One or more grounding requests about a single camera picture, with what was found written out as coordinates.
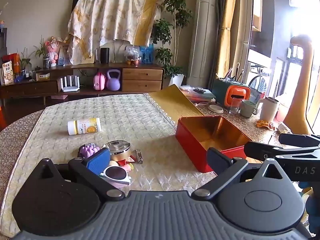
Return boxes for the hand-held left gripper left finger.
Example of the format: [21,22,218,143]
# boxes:
[37,147,126,202]

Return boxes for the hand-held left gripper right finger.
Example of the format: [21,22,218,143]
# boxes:
[191,147,293,202]

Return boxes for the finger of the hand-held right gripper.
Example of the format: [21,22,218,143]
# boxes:
[278,133,320,145]
[244,141,320,161]

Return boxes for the purple spiky massage roller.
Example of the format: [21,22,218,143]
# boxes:
[78,143,101,159]

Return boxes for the white sunglasses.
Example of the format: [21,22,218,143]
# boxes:
[99,165,132,186]

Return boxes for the round metal tin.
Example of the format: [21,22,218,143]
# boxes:
[105,140,132,161]

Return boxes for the red tin box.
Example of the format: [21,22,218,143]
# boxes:
[175,116,253,173]

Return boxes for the white bottle yellow label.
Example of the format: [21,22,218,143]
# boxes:
[67,117,102,136]

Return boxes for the person's right hand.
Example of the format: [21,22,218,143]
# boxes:
[299,181,320,233]

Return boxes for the white crumpled packet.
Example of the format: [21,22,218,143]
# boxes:
[276,121,292,134]

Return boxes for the orange snack wrapper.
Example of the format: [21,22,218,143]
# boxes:
[256,119,276,131]

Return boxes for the white jug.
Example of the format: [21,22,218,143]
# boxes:
[256,96,280,122]

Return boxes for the pale green mug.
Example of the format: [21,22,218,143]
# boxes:
[240,99,261,119]

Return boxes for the clear drinking glass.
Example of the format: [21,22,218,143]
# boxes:
[228,97,241,115]

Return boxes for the white round lid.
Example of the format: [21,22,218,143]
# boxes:
[208,104,224,114]

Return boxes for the quilted beige mat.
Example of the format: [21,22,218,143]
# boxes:
[0,93,218,238]

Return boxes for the green and orange storage box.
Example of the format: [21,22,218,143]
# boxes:
[211,77,251,109]

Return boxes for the stack of plastic boxes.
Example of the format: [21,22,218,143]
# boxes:
[180,85,217,103]

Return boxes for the washing machine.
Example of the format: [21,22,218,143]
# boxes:
[247,64,271,98]

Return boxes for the yellow table runner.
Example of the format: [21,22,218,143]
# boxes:
[147,84,206,128]

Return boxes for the pink toy suitcase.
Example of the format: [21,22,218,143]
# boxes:
[93,72,107,91]

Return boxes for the white router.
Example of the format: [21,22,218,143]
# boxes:
[57,75,81,92]

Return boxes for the purple kettlebell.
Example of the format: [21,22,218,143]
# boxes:
[106,69,122,91]

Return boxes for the wooden television cabinet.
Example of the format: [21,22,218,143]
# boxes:
[0,62,166,106]

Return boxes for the black cylinder speaker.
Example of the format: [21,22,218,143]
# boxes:
[100,47,111,64]

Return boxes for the plastic bag of fruit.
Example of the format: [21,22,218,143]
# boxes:
[124,47,142,67]

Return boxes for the blue photo box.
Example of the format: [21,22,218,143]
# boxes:
[140,45,154,64]

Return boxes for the small potted plant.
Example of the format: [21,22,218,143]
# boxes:
[33,36,52,69]

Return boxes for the yellow curtain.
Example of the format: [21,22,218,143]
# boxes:
[214,0,253,81]

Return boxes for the printed snack box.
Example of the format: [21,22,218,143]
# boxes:
[2,61,15,85]

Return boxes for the white standing air conditioner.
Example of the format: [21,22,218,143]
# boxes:
[188,0,221,91]

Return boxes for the orange carton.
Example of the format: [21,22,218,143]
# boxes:
[2,53,21,73]

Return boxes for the patterned cream cloth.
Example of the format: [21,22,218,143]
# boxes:
[67,0,162,66]

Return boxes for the tall potted tree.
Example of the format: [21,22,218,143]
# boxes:
[150,0,193,87]

